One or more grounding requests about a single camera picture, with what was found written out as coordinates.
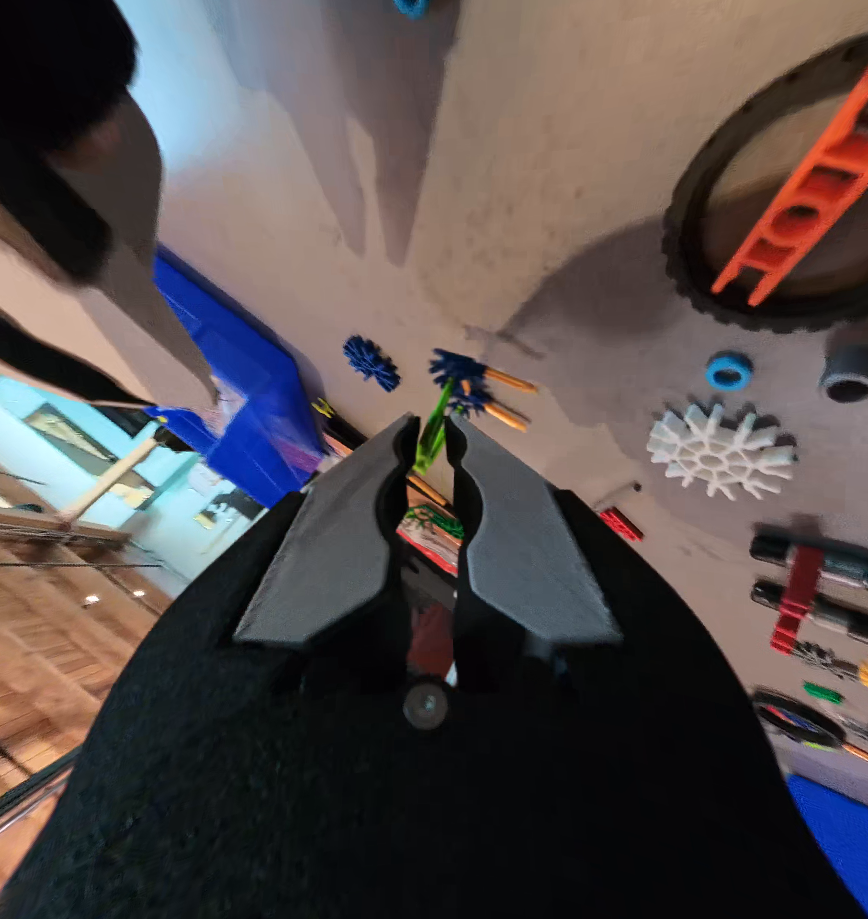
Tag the white snowflake connector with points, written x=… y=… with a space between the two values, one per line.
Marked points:
x=721 y=451

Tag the short grey rod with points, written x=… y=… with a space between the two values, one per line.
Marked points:
x=617 y=494

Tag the long yellow rod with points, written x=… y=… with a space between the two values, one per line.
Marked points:
x=428 y=490

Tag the orange flat ladder connector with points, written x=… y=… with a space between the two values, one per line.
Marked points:
x=800 y=194

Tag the black rods with red connector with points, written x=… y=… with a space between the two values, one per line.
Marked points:
x=847 y=621

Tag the blue plastic bin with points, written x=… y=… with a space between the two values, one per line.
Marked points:
x=850 y=847
x=247 y=373

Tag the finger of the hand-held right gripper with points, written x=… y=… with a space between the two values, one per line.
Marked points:
x=161 y=287

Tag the small red connector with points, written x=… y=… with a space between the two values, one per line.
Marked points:
x=620 y=524

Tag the dark grey spiky connector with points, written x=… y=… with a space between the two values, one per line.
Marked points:
x=825 y=659

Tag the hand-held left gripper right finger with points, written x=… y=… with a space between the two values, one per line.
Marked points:
x=541 y=567

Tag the small yellow clip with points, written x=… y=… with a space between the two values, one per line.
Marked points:
x=324 y=408

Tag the grey short tube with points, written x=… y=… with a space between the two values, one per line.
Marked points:
x=854 y=373

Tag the green clip connector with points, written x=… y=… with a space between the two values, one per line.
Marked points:
x=821 y=693

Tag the short orange rod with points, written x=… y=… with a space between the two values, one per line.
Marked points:
x=507 y=415
x=511 y=379

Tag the blue double snowflake connector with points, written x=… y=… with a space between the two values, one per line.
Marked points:
x=370 y=362

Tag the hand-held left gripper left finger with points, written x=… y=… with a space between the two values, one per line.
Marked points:
x=319 y=567

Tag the lime green rod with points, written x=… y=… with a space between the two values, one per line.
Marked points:
x=430 y=431

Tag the black rubber tyre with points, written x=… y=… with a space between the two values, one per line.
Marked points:
x=681 y=215

